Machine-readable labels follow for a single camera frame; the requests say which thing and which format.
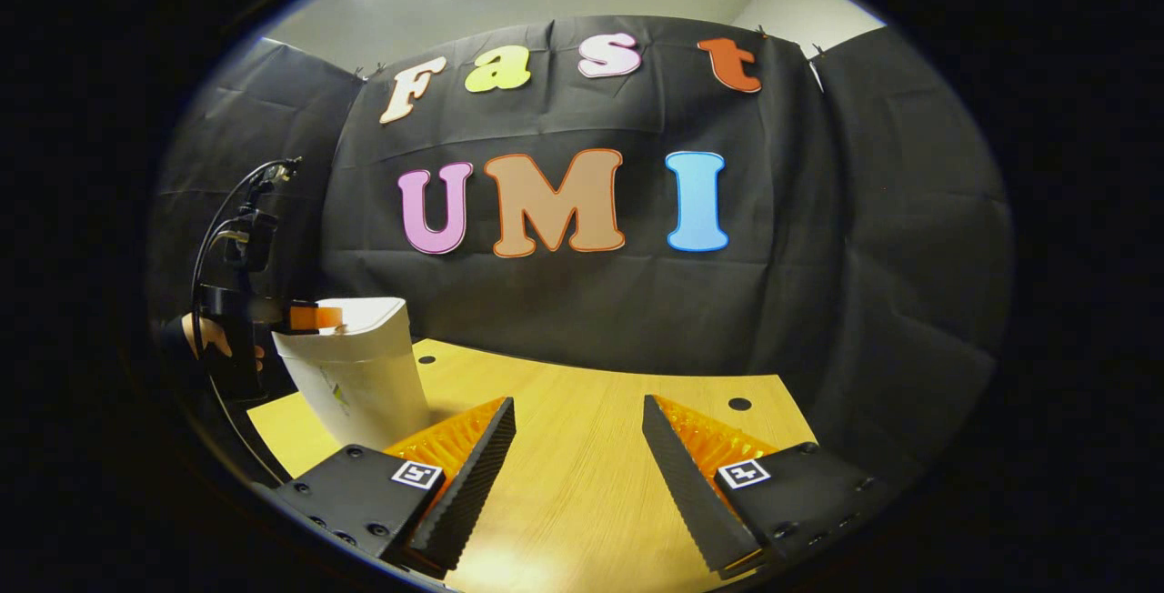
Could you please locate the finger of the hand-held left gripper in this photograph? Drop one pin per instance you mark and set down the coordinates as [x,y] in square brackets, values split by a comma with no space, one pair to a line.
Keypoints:
[316,317]

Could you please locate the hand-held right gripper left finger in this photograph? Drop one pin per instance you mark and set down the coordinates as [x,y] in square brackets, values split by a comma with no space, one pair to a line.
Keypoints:
[477,484]

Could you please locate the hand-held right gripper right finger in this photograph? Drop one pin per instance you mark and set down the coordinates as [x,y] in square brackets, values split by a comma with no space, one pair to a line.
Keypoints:
[687,488]

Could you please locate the white desktop garbage bin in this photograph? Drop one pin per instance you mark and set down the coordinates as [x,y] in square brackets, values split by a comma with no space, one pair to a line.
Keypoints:
[364,384]

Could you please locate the wooden desktop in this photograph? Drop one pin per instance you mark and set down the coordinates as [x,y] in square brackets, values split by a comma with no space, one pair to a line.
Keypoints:
[582,429]

